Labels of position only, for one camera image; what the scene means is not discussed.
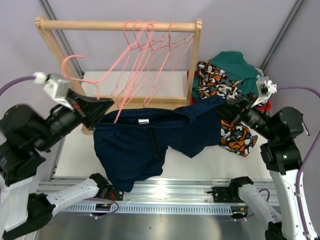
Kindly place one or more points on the blue patterned shorts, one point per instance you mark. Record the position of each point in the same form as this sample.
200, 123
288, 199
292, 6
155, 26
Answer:
259, 74

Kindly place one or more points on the navy blue shorts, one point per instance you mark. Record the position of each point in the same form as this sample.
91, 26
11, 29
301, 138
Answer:
131, 145

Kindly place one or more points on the pink hanger camouflage shorts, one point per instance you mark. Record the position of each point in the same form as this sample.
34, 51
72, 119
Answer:
129, 53

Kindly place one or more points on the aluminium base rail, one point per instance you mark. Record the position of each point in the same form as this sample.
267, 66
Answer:
163, 190

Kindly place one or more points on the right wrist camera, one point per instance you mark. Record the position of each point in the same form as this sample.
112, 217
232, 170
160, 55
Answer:
265, 88

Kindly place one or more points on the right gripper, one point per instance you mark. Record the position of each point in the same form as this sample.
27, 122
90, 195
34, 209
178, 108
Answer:
232, 109

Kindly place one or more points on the wooden clothes rack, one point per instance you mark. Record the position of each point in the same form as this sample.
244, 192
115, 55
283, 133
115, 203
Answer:
47, 27

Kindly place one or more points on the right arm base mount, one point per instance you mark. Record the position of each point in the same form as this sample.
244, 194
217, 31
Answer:
224, 195

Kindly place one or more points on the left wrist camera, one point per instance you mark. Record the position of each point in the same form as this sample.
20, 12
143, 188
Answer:
55, 86

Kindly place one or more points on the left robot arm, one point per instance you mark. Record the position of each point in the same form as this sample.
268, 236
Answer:
28, 135

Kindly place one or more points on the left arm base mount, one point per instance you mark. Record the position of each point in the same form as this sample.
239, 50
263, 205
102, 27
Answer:
110, 192

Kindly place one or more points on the slotted cable duct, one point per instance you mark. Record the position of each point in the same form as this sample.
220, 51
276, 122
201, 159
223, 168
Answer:
135, 208

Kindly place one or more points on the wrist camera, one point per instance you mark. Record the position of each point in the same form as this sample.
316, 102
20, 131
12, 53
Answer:
265, 88
55, 86

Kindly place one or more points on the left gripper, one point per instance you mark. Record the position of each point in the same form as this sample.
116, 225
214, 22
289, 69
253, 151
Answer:
94, 108

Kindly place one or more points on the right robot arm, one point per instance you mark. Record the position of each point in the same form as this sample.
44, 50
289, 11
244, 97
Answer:
284, 162

